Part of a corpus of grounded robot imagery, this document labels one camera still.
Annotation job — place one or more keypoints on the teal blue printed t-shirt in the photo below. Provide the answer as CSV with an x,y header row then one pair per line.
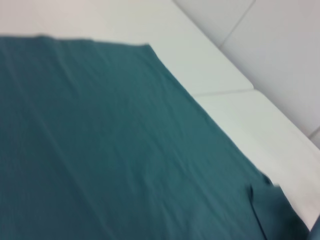
x,y
112,150

